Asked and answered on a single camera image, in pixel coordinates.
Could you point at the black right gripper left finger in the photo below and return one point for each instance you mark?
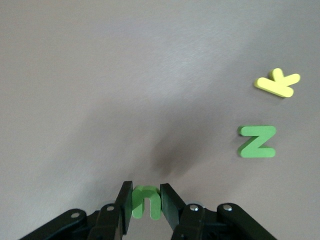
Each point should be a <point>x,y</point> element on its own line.
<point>125,207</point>

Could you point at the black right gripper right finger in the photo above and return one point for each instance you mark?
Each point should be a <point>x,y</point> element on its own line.
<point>170,207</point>

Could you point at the green letter u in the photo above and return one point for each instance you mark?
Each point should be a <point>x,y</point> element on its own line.
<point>140,200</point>

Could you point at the green letter N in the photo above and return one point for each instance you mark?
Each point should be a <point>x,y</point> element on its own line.
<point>257,141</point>

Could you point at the brown table cover sheet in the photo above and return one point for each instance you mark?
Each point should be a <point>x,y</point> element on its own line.
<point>75,75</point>

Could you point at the yellow letter K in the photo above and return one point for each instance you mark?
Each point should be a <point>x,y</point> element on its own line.
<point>275,86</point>

